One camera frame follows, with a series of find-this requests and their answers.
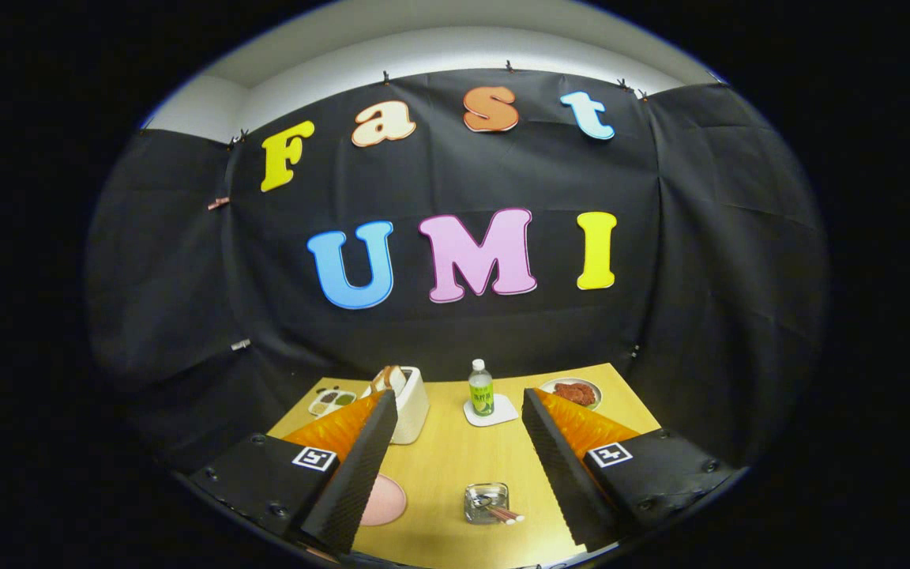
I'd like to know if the white toaster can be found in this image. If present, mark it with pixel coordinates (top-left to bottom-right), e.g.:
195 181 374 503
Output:
360 366 431 445

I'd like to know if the green label drink bottle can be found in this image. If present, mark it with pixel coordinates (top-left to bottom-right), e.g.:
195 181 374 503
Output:
468 359 495 417

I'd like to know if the white divided condiment dish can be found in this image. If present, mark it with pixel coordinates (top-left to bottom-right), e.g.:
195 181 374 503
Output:
308 388 358 418

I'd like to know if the white coaster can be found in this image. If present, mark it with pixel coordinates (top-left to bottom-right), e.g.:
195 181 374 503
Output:
463 394 519 428

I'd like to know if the spoon with red checked handle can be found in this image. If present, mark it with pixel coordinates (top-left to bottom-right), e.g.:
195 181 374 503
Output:
469 494 525 522

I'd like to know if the metal wire basket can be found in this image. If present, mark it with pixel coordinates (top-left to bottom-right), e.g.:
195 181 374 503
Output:
464 482 511 525

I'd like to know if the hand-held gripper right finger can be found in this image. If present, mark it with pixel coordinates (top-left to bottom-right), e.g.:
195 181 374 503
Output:
521 387 746 552

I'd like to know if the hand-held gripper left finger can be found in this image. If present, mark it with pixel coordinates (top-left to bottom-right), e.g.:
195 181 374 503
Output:
189 388 400 556

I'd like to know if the plate of food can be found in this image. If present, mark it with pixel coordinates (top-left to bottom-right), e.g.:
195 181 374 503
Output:
538 377 603 412

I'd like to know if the pink plate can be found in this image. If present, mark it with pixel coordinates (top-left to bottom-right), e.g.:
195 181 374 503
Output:
359 473 408 527

